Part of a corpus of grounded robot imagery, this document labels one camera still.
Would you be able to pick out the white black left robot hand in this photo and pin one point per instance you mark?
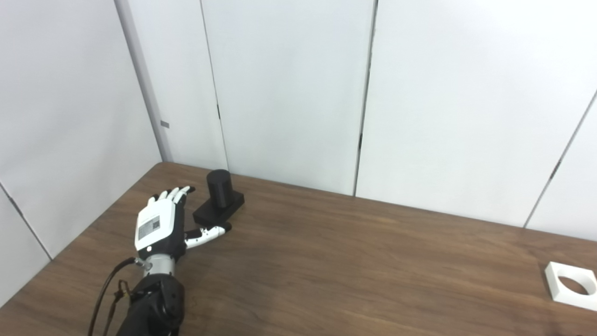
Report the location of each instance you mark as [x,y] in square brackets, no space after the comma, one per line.
[154,226]

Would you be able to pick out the black peg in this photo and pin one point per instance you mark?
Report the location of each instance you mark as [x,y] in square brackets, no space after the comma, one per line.
[219,189]

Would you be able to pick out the white square piece with hole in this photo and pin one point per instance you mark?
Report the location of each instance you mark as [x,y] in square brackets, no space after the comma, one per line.
[557,289]

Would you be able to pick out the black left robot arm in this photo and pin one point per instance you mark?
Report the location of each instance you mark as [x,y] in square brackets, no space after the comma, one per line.
[156,303]

